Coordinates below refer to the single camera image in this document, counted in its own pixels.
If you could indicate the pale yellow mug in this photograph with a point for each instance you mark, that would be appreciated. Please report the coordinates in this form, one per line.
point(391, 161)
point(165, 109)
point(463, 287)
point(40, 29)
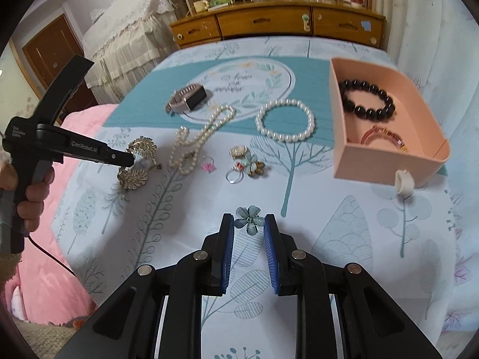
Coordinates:
point(200, 6)

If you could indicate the pink plastic drawer box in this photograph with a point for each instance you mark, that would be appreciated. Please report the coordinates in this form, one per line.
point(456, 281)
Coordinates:
point(411, 93)

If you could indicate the person's left hand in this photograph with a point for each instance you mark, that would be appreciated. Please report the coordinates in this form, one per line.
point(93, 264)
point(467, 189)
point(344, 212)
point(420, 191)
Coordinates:
point(33, 198)

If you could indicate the brown flower ornament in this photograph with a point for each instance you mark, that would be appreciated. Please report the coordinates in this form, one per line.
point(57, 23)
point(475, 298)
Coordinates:
point(259, 169)

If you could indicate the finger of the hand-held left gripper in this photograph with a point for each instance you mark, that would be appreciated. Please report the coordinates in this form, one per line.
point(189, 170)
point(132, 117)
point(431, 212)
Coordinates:
point(118, 158)

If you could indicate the brown wooden door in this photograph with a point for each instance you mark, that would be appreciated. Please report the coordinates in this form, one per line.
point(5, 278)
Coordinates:
point(48, 60)

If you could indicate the pink blanket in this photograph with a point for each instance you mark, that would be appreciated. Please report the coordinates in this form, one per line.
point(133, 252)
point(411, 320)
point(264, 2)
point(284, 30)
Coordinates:
point(78, 134)

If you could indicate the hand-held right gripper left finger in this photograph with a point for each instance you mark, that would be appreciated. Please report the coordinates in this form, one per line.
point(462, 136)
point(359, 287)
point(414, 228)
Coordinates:
point(229, 254)

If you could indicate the person's left forearm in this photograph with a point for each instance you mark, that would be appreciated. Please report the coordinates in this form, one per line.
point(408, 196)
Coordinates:
point(7, 269)

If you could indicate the blue flower hair clip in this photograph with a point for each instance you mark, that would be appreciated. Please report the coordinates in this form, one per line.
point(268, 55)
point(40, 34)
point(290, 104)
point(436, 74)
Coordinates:
point(249, 220)

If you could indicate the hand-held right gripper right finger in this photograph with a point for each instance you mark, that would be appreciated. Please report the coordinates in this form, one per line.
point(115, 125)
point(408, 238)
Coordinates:
point(271, 258)

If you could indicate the wooden desk with drawers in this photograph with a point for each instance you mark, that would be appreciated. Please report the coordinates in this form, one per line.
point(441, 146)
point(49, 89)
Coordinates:
point(262, 22)

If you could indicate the pale blue flower ornament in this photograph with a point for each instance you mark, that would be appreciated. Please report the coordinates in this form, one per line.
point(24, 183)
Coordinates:
point(247, 163)

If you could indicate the small pink ornament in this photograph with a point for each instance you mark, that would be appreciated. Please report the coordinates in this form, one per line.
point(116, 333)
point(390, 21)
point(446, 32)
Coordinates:
point(208, 165)

